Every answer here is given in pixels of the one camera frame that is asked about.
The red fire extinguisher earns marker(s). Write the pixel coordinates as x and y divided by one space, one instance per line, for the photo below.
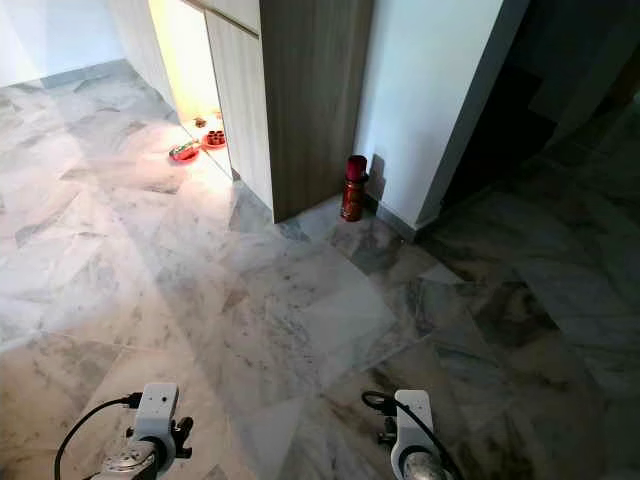
354 190

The red plate with cups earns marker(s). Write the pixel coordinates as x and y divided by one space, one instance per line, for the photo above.
214 140

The small brown bowl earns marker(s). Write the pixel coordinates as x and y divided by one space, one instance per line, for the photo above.
199 123

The grey wooden cabinet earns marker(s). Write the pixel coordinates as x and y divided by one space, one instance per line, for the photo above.
310 100

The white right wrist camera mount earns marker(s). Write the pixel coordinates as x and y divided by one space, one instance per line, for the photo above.
412 425

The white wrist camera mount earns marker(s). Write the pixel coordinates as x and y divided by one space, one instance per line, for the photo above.
412 425
156 410

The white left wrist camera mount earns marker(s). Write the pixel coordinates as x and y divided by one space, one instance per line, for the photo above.
156 410

